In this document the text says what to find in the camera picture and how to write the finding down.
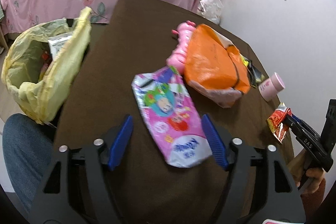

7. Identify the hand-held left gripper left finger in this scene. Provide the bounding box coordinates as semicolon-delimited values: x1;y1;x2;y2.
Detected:
31;114;134;224

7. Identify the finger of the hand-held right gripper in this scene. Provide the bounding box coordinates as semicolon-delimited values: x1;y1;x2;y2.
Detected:
282;121;333;172
287;114;323;146

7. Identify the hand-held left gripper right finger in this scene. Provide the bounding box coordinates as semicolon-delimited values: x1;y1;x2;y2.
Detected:
201;114;306;224

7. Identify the red snack wrapper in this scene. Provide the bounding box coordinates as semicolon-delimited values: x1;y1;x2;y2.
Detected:
266;102;292;145

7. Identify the pink cartoon printed packet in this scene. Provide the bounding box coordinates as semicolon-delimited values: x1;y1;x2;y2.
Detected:
131;66;213;168

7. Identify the yellow trash bag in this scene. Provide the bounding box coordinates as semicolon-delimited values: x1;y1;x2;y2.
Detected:
1;7;92;125

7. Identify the person's right forearm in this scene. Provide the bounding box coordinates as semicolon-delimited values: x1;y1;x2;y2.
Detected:
300;178;332;224

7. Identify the person's right hand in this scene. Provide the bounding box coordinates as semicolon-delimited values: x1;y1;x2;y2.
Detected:
287;148;327;190

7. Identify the pink lidded cup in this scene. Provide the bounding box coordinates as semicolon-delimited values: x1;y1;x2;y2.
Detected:
258;72;286;103

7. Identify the black yellow wrapper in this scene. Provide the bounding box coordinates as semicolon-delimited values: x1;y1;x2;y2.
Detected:
240;54;267;88

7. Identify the orange plastic bag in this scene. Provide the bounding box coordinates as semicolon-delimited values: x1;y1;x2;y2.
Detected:
183;24;251;109

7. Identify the pink plastic toy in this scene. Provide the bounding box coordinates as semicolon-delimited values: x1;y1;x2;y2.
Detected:
166;20;198;74

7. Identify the person's leg in jeans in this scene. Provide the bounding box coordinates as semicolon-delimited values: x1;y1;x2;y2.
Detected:
2;113;57;214

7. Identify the white printed packet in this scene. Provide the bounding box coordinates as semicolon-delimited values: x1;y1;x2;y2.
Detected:
47;32;75;61

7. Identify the white plastic bag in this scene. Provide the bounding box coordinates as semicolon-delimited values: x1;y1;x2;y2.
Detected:
198;0;224;25

